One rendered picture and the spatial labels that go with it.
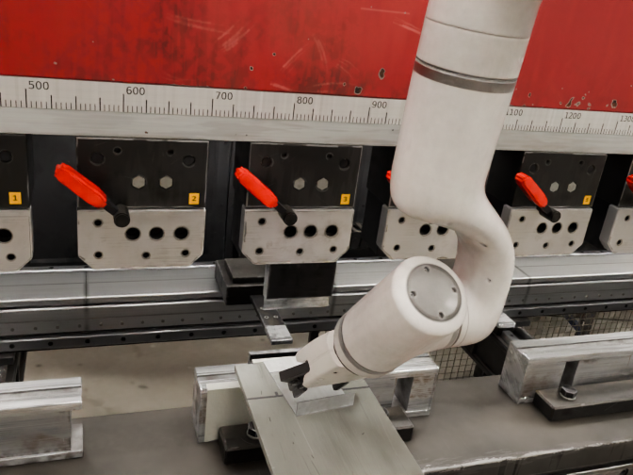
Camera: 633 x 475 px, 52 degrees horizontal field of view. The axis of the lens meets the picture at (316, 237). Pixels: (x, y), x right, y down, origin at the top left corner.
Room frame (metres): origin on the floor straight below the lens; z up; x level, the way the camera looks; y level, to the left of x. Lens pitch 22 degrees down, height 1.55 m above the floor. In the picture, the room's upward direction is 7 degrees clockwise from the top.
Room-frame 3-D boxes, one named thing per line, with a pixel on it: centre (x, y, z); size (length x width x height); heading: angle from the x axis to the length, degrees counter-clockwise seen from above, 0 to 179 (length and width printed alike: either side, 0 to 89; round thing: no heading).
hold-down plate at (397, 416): (0.81, -0.04, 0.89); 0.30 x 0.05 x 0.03; 111
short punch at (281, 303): (0.85, 0.02, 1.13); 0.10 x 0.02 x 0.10; 111
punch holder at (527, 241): (0.98, -0.33, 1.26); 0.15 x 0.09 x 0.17; 111
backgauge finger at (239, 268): (0.99, 0.08, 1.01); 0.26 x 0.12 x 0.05; 21
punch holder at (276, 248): (0.83, 0.04, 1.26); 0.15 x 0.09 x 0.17; 111
